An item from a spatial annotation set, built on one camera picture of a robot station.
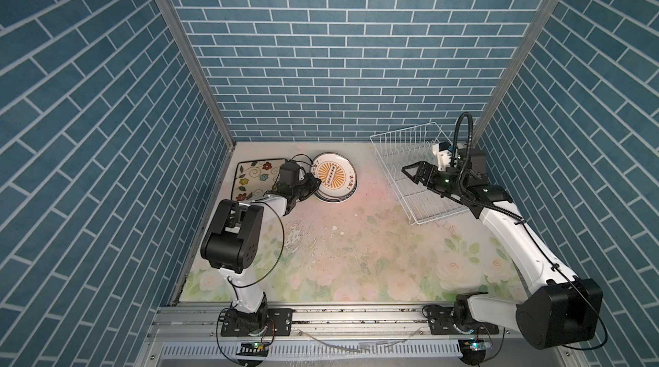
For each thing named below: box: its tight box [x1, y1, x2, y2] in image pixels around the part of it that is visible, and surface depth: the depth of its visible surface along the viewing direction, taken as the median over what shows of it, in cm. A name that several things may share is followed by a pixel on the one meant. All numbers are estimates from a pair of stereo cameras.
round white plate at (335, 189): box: [312, 174, 358, 204], surface depth 101 cm
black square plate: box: [230, 157, 288, 203], surface depth 107 cm
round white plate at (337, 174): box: [310, 152, 357, 199], surface depth 103 cm
